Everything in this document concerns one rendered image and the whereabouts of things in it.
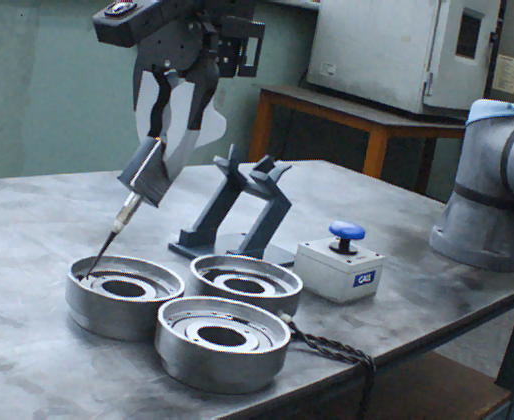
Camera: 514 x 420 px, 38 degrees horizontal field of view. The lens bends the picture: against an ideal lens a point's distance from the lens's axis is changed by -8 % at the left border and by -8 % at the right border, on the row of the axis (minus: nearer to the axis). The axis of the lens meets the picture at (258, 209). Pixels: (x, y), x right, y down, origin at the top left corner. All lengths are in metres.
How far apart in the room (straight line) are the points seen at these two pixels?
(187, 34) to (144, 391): 0.30
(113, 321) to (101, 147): 2.07
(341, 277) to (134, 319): 0.26
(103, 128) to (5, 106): 0.42
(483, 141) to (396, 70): 1.90
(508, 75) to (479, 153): 3.53
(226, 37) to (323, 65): 2.46
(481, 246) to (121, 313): 0.59
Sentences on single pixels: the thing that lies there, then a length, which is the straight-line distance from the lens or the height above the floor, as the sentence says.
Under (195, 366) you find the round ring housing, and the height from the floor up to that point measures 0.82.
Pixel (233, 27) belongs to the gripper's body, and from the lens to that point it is 0.70.
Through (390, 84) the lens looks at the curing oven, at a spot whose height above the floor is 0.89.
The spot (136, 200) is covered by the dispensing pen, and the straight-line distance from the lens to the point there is 0.70.
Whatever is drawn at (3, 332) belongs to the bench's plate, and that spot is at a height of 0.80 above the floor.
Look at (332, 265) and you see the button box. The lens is 0.83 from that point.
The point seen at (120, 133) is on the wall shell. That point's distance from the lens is 2.74.
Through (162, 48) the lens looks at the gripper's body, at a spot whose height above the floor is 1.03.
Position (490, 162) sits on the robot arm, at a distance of 1.08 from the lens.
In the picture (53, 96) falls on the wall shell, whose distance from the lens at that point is 2.52.
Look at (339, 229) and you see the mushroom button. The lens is 0.84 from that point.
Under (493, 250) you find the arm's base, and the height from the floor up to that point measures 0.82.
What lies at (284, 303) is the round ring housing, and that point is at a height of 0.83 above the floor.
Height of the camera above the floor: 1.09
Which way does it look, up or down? 14 degrees down
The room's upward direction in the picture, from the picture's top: 11 degrees clockwise
